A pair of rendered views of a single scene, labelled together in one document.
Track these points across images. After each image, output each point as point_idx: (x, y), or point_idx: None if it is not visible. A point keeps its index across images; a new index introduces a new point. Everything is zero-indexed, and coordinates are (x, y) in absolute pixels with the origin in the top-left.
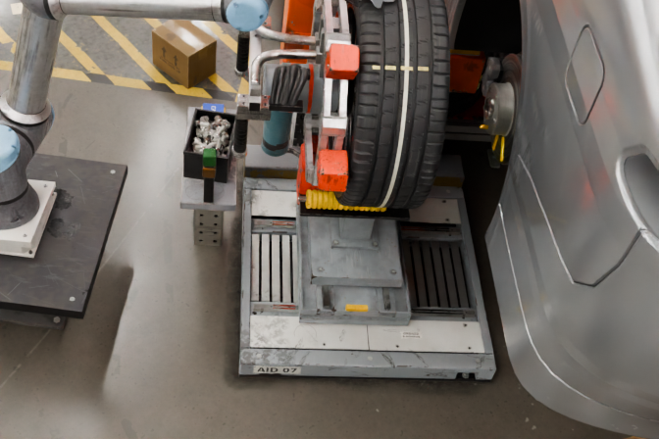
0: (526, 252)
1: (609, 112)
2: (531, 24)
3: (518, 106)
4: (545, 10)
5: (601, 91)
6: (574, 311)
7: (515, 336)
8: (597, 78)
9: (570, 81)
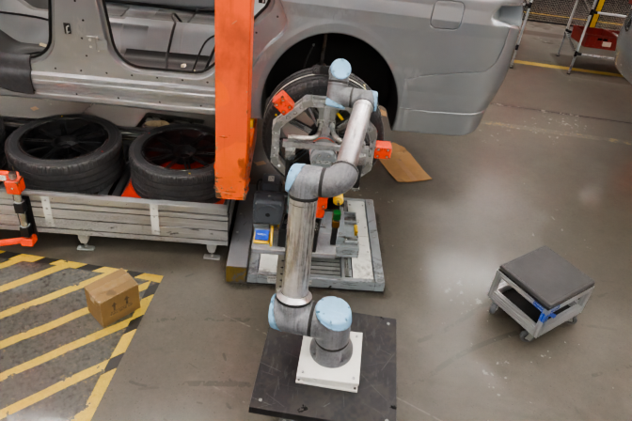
0: (441, 97)
1: (476, 9)
2: (378, 35)
3: (390, 67)
4: (391, 21)
5: (466, 8)
6: (489, 78)
7: (454, 124)
8: (459, 7)
9: (436, 24)
